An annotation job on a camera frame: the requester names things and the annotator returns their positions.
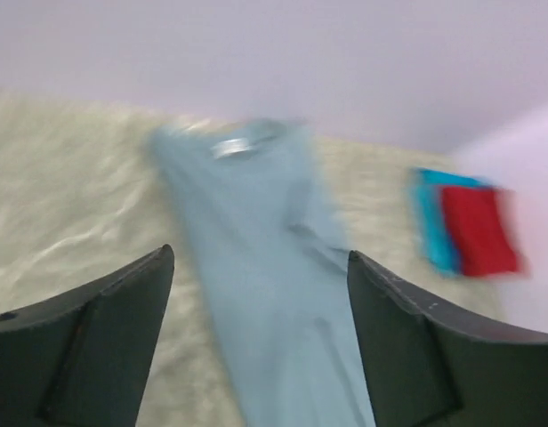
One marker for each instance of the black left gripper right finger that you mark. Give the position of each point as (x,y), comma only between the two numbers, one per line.
(430,362)

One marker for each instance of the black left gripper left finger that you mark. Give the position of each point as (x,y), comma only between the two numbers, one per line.
(82,358)

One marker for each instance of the grey blue t shirt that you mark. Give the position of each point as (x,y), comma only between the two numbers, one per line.
(271,257)

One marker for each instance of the folded red t shirt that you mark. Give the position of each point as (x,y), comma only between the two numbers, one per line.
(476,225)

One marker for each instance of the folded turquoise t shirt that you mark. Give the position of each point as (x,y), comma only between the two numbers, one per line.
(437,246)

